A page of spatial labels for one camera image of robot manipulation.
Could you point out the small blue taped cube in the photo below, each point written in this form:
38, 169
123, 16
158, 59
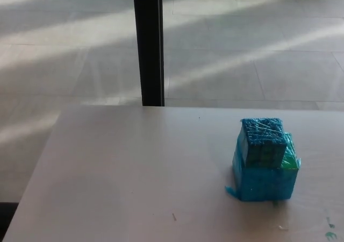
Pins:
262, 142

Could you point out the big blue green taped cube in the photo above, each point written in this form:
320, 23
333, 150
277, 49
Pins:
266, 184

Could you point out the dark object beside table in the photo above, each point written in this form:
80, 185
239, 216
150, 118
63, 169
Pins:
6, 215

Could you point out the black window frame post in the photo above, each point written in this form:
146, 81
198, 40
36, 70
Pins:
149, 45

